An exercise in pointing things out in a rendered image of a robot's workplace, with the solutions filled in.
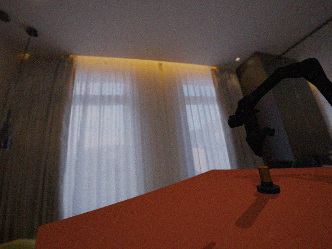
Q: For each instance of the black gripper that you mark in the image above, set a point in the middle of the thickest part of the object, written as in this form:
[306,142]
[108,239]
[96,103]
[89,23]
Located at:
[255,138]

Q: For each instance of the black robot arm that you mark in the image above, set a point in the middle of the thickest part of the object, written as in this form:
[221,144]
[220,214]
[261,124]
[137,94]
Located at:
[310,69]

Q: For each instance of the orange knob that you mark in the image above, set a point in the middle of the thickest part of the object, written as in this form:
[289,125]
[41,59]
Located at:
[264,174]

